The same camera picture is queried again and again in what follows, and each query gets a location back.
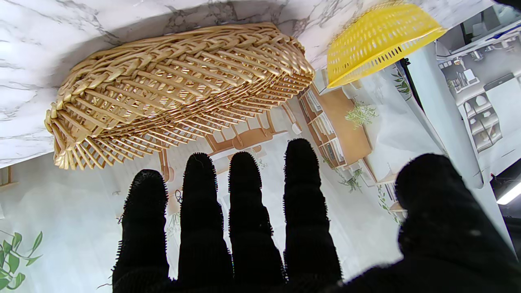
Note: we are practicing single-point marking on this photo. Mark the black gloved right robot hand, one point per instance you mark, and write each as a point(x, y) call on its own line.
point(439, 228)

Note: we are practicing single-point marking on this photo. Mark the ceiling light strip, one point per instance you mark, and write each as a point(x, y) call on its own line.
point(511, 194)

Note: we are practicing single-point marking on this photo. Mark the printed room scene backdrop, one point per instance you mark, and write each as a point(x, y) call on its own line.
point(366, 134)

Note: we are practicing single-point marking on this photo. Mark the white background shelf unit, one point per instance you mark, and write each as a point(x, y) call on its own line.
point(480, 110)

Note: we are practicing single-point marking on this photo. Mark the black backdrop stand pole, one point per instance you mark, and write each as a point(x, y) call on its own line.
point(409, 77)

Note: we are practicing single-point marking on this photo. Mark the yellow plastic mesh basket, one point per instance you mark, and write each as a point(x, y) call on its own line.
point(378, 40)

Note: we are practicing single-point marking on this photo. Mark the oval woven wicker basket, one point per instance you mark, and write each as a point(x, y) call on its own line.
point(163, 93)

